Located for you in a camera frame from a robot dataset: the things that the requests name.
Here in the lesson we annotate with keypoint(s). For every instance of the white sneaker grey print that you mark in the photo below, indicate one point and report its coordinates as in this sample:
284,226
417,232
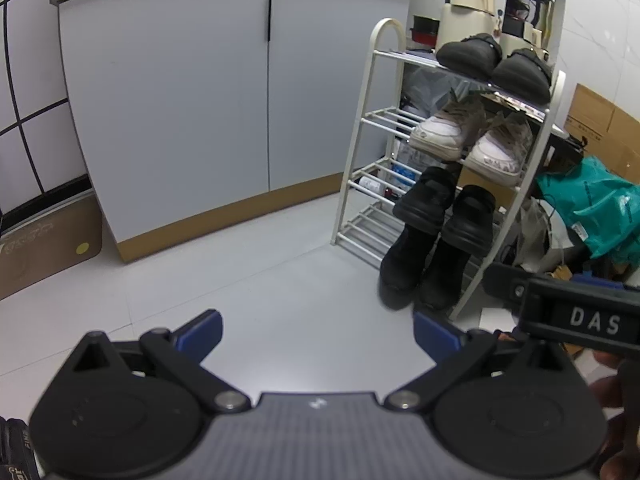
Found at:
495,157

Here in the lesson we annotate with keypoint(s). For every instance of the white paper sheet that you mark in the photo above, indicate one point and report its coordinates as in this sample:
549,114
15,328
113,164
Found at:
492,317

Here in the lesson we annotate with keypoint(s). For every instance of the black buckle clog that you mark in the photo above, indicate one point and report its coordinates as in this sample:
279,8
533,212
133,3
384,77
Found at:
467,57
522,77

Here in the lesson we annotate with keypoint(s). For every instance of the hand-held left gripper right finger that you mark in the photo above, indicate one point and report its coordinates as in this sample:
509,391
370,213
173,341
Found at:
437,332

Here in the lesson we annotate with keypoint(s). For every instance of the person's right hand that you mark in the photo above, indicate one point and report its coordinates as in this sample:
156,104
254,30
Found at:
625,410

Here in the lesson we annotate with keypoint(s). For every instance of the black door frame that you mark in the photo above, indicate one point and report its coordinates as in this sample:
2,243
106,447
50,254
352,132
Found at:
50,201

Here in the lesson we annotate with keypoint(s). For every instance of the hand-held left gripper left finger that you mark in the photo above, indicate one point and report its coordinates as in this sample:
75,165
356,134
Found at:
200,332

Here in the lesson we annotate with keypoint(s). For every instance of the large water bottle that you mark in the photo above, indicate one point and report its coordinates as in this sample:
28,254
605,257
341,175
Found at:
405,172

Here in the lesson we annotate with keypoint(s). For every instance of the white shoe rack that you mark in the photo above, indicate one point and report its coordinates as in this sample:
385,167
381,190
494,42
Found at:
367,77

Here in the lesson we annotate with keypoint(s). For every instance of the teal plastic bag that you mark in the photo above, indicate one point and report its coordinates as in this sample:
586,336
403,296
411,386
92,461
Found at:
590,200

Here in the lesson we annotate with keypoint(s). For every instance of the brown door mat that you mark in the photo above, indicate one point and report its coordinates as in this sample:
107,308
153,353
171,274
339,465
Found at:
50,250

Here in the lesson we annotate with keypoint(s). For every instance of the white labelled bottle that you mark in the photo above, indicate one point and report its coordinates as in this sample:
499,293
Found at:
372,185

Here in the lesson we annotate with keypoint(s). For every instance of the cream thermos jug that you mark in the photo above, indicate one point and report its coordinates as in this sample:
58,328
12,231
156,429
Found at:
525,35
465,5

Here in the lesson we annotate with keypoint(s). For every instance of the white plastic bag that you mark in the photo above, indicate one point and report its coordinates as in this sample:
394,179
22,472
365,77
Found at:
532,225

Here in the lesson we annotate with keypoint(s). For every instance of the white cabinet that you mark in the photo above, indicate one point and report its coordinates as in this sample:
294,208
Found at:
175,85

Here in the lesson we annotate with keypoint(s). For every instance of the yellow round sticker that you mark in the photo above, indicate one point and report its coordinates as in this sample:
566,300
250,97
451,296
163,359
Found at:
82,248

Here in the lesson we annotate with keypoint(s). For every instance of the black red container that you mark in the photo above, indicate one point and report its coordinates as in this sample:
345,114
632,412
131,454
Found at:
425,30

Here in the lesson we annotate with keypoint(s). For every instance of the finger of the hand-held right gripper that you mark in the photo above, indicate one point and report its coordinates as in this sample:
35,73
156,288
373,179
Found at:
505,280

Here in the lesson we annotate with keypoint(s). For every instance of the grey plastic bag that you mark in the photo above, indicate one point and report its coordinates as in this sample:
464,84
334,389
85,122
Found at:
425,85

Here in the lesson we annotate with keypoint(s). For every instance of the large cardboard box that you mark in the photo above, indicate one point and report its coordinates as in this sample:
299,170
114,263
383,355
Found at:
600,115

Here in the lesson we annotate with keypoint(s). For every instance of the black lace-up sneaker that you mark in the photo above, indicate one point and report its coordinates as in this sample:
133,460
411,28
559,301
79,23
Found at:
405,270
442,280

